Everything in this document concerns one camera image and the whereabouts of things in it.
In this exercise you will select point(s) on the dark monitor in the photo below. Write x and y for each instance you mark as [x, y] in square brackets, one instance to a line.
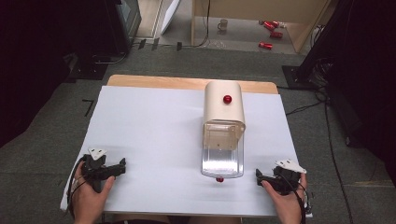
[124, 25]

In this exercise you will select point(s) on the red can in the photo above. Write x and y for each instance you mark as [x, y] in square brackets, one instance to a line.
[271, 25]
[276, 34]
[265, 45]

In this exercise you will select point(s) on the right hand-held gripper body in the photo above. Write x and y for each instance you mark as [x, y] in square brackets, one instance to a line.
[288, 177]

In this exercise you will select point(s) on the beige cabinet box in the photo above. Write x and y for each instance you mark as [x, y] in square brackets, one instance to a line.
[223, 107]

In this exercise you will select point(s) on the person's left hand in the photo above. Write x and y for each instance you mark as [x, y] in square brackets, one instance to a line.
[90, 202]

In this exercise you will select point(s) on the wooden shelf frame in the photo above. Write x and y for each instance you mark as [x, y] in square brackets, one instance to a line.
[299, 34]

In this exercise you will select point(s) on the black stand base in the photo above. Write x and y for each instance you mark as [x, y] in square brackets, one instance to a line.
[299, 77]
[88, 70]

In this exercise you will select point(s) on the white board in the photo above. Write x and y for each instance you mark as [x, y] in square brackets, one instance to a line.
[169, 15]

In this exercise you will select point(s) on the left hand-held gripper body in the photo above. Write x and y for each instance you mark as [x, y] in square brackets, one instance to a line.
[93, 168]

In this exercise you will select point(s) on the white table sheet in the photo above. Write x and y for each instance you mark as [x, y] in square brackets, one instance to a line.
[149, 140]

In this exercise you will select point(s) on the beige mug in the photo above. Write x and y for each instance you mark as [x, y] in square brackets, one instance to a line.
[222, 24]

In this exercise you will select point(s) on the person's right hand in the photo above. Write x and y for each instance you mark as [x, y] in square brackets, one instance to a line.
[285, 205]

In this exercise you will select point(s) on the clear drawer with red knob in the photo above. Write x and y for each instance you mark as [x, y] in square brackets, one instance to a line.
[222, 161]

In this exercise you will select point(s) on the red ball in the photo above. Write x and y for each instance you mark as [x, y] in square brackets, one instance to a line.
[227, 99]

